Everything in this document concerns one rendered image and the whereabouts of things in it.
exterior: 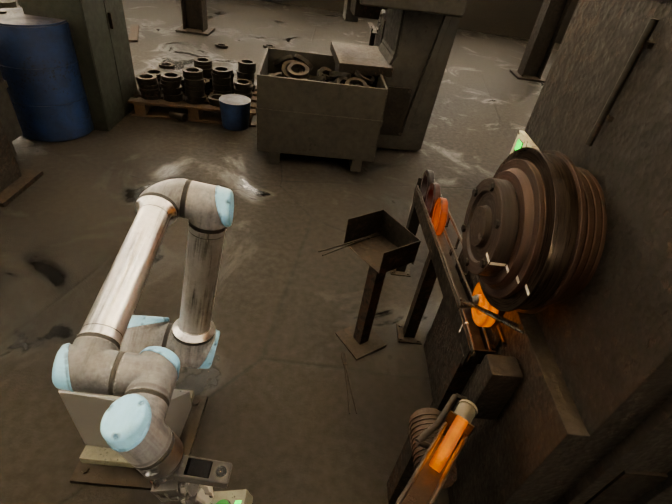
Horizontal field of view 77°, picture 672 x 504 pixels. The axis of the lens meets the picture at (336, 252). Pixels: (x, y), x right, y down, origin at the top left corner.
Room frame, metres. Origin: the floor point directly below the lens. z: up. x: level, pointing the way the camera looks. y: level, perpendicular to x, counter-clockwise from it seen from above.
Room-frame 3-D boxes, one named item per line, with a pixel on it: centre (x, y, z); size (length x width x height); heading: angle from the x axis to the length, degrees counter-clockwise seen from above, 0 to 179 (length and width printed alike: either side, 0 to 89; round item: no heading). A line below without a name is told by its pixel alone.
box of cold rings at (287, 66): (3.75, 0.35, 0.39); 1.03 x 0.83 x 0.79; 98
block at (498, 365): (0.82, -0.54, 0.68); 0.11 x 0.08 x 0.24; 94
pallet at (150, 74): (4.31, 1.64, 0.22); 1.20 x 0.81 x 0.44; 99
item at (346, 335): (1.52, -0.19, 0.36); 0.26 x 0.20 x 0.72; 39
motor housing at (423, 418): (0.71, -0.40, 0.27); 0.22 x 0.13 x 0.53; 4
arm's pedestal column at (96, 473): (0.82, 0.66, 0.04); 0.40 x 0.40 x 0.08; 3
